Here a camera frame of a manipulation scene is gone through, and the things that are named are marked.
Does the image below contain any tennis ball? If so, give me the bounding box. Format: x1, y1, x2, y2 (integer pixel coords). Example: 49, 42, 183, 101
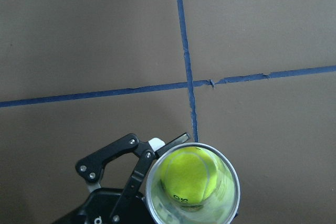
159, 146, 218, 206

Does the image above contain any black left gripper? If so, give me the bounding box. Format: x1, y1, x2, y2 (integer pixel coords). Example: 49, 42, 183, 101
54, 133, 190, 223

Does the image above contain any clear tennis ball can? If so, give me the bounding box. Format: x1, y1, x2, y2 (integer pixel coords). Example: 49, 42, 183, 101
145, 143, 240, 223

